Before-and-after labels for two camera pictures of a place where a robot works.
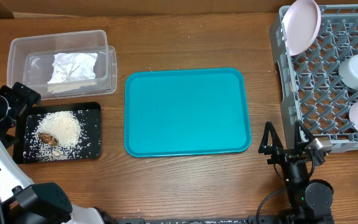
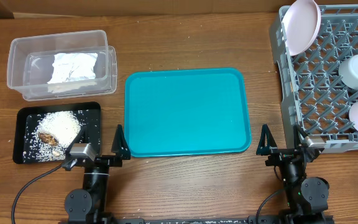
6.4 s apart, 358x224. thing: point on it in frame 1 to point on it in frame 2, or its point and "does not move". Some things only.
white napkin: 73,66 does not move
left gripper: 22,95 to 120,153
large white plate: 301,23 does not move
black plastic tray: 58,132 does not move
